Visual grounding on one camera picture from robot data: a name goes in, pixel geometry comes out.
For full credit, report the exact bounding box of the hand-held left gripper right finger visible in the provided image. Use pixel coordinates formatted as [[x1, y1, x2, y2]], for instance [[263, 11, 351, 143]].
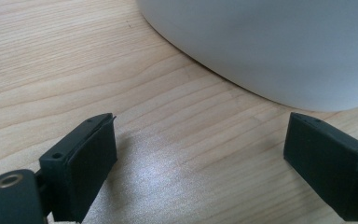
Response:
[[283, 112, 358, 222]]

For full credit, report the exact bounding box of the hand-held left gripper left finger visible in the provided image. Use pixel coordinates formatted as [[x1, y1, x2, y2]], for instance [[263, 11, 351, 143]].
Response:
[[38, 112, 118, 224]]

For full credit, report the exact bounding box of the white trash bin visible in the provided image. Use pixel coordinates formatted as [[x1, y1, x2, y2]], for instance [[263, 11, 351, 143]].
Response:
[[135, 0, 358, 113]]

